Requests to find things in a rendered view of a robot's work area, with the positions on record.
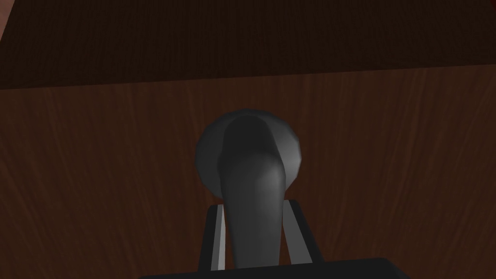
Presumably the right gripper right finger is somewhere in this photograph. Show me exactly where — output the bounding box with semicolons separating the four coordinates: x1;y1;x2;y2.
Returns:
279;199;326;266

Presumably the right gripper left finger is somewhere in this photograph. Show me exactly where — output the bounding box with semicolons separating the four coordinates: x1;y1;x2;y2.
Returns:
198;204;235;272

